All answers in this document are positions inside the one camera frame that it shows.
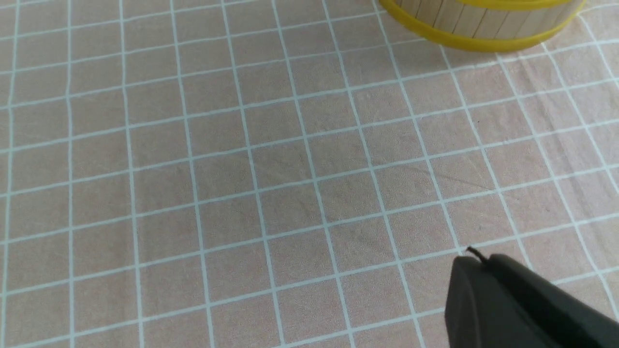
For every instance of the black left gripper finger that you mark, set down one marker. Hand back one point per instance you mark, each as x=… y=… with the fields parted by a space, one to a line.
x=496 y=302

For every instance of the bamboo steamer tray yellow rim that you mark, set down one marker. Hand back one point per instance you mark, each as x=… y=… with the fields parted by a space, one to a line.
x=493 y=26

